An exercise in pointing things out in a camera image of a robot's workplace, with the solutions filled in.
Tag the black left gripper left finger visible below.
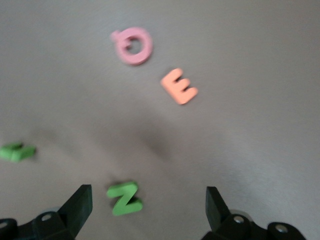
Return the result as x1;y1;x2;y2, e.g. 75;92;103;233
0;184;93;240

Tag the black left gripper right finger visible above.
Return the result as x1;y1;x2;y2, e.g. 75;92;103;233
201;186;307;240

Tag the green letter N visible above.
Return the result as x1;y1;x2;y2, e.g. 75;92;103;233
106;181;143;217

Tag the green letter I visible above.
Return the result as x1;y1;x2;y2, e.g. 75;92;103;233
0;141;37;163

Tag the brown table cover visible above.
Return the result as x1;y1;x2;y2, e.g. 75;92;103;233
0;0;320;240

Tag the orange letter E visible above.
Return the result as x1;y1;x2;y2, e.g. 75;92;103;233
160;68;199;105

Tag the pink letter G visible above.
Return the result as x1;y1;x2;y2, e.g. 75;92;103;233
109;26;154;66

